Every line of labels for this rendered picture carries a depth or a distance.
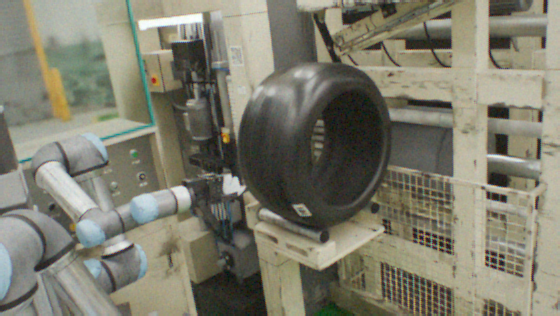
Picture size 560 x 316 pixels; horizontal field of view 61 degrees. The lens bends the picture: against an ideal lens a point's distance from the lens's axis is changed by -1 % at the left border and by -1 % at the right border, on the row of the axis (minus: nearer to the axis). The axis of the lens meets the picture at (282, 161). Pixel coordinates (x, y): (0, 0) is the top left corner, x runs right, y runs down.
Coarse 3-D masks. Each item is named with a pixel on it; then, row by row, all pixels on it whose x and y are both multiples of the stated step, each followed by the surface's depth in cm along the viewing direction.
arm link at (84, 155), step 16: (64, 144) 155; (80, 144) 157; (96, 144) 160; (64, 160) 153; (80, 160) 157; (96, 160) 160; (80, 176) 157; (96, 176) 160; (96, 192) 159; (112, 208) 163; (112, 240) 161; (128, 240) 165; (112, 256) 160; (128, 256) 162; (144, 256) 165; (112, 272) 158; (128, 272) 161; (144, 272) 166
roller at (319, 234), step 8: (264, 216) 186; (272, 216) 183; (280, 216) 181; (280, 224) 180; (288, 224) 176; (296, 224) 174; (304, 224) 172; (296, 232) 175; (304, 232) 170; (312, 232) 167; (320, 232) 165; (328, 232) 166; (320, 240) 165
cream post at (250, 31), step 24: (240, 0) 171; (264, 0) 178; (240, 24) 174; (264, 24) 180; (264, 48) 182; (240, 72) 183; (264, 72) 184; (240, 96) 188; (264, 264) 212; (288, 264) 210; (264, 288) 218; (288, 288) 212; (288, 312) 215
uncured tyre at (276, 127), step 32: (288, 64) 171; (320, 64) 161; (256, 96) 162; (288, 96) 151; (320, 96) 151; (352, 96) 188; (256, 128) 156; (288, 128) 148; (352, 128) 197; (384, 128) 176; (256, 160) 157; (288, 160) 149; (320, 160) 199; (352, 160) 197; (384, 160) 179; (256, 192) 166; (288, 192) 153; (320, 192) 195; (352, 192) 189; (320, 224) 165
